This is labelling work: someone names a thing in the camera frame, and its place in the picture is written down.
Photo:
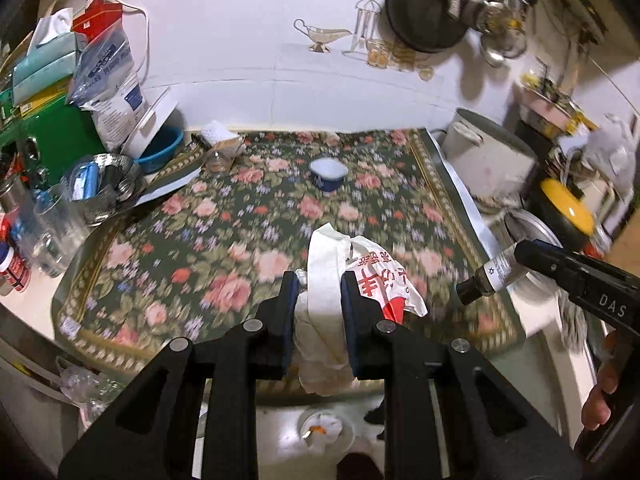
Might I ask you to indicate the dark cloth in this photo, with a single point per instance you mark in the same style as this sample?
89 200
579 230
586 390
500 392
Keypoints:
374 412

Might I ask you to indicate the clear glass jar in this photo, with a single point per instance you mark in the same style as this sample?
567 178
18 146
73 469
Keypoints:
220 160

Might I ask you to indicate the person's right hand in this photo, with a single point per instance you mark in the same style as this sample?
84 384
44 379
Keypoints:
600 395

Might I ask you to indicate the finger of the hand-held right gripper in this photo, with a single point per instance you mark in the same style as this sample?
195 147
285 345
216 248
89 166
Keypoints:
545 260

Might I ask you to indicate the black frying pan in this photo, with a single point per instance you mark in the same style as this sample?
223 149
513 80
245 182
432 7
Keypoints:
425 10

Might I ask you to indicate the gravy boat wall sticker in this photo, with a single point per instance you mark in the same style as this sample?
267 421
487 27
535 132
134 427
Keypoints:
320 35

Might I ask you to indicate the teal tissue box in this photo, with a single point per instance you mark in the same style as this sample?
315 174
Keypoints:
47 65

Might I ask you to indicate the clear bag of white powder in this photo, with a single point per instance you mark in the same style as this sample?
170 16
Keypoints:
112 90

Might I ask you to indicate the blue bowl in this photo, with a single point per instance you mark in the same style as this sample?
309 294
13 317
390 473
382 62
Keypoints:
160 152

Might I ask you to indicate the white rice cooker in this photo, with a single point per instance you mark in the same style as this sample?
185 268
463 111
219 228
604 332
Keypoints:
487 155

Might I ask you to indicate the red carton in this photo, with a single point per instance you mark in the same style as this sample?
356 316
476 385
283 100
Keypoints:
97 12

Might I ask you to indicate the black pot with yellow lid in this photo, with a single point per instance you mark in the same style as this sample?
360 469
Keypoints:
565 210

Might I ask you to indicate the steel strainer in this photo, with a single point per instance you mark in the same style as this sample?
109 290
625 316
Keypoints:
512 40

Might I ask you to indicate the white bottle with red label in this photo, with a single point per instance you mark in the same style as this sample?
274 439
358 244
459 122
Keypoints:
15 267

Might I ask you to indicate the white sponge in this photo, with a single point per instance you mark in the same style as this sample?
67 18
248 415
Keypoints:
217 132

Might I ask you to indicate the steel basin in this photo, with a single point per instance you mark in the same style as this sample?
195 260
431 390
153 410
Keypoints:
530 230

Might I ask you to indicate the dark bottle with white label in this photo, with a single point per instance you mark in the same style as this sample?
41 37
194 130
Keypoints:
487 277

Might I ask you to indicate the small white tissue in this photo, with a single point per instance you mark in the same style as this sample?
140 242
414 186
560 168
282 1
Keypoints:
325 430

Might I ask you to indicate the grey cloth bag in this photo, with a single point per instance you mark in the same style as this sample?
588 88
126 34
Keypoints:
612 152

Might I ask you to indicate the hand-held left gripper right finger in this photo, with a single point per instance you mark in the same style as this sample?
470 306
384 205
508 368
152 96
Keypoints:
350 320

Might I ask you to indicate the clear drinking glass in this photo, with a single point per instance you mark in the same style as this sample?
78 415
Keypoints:
60 235

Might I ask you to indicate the floral green table cloth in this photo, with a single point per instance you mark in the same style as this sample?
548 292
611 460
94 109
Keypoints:
210 240

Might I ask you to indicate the green box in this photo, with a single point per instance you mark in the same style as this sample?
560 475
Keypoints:
55 130

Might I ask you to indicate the white plate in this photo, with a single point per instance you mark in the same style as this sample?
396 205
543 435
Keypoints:
152 120

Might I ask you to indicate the steel ladle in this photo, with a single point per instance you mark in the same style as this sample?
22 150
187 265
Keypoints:
492 52

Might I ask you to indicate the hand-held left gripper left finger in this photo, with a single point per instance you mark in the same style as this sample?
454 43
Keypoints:
290 320

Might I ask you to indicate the white bowl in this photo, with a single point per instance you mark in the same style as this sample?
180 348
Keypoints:
345 432

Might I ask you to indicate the white blue yogurt cup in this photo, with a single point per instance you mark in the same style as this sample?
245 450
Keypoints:
327 172

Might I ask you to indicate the pink utensil holder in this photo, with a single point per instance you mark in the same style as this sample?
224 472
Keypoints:
550 110

